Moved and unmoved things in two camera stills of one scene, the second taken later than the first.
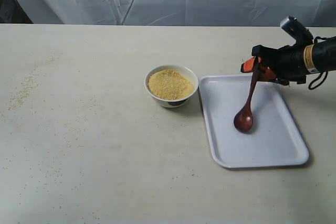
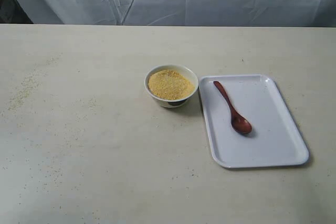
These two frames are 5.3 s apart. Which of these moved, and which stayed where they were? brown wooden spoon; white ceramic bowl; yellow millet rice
Moved: brown wooden spoon
Stayed: yellow millet rice; white ceramic bowl
